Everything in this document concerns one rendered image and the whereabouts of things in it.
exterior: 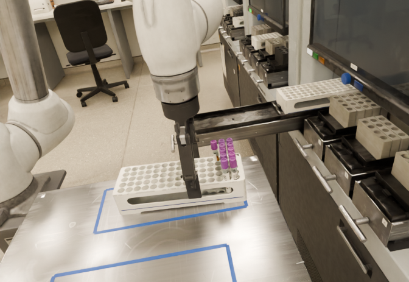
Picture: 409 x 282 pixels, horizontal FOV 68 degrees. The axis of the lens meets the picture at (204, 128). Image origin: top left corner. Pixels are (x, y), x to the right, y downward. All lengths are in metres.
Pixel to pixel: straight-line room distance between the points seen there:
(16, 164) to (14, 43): 0.35
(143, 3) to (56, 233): 0.53
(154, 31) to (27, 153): 0.68
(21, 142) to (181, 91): 0.64
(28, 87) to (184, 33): 0.66
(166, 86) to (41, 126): 0.63
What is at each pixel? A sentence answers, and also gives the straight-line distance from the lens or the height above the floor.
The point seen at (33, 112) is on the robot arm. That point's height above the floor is 0.95.
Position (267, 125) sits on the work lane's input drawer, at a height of 0.80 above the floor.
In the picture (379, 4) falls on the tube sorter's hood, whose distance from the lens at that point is 0.78.
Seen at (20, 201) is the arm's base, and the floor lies 0.73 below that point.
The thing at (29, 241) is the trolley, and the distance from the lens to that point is 0.81.
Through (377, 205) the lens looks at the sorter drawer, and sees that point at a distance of 0.76.
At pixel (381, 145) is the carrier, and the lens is 0.83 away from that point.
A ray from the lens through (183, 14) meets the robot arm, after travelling 0.52.
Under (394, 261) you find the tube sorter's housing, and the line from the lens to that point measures 0.77.
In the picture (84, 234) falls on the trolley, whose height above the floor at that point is 0.82.
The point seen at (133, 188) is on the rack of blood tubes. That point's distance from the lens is 0.71.
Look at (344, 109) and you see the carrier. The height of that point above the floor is 0.88.
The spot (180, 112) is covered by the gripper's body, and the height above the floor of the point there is 1.06.
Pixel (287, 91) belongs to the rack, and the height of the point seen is 0.86.
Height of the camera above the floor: 1.32
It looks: 31 degrees down
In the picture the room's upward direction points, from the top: 9 degrees counter-clockwise
